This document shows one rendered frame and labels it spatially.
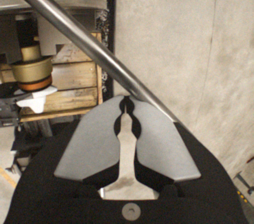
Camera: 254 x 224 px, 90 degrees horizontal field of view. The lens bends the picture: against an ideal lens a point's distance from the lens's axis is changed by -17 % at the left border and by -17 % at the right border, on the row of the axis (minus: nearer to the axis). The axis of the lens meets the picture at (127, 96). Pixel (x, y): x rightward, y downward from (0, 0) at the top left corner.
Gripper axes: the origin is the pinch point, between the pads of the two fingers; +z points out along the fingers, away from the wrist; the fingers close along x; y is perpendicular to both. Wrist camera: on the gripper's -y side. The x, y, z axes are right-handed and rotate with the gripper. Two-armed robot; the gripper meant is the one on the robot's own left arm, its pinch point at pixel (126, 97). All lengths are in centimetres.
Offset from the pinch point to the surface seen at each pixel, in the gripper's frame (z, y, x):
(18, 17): 19.2, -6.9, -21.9
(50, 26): 16.4, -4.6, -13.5
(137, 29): 141, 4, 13
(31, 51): 15.0, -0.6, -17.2
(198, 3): 163, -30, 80
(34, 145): 30, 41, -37
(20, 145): 29, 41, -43
